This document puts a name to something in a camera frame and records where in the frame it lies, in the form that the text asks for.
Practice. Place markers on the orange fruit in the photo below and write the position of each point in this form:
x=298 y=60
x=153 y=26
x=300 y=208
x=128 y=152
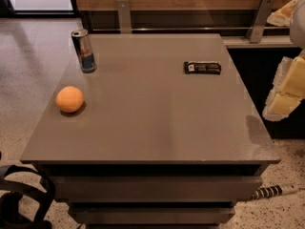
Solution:
x=69 y=99

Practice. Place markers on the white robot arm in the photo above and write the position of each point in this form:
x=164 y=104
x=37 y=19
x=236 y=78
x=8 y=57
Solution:
x=297 y=26

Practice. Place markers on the left metal wall bracket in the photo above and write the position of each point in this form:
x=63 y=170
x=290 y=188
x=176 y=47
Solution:
x=124 y=16

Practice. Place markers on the right metal wall bracket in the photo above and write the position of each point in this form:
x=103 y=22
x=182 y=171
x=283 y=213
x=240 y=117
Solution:
x=255 y=31

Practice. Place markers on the black rxbar chocolate bar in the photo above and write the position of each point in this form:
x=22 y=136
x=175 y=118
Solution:
x=202 y=67

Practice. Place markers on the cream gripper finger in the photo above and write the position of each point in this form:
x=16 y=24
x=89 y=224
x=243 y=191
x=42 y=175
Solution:
x=282 y=16
x=288 y=89

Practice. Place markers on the silver blue energy drink can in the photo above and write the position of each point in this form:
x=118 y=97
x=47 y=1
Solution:
x=83 y=47

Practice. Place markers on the metal wall bracket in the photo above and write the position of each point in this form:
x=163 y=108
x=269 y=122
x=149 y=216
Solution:
x=124 y=16
x=255 y=31

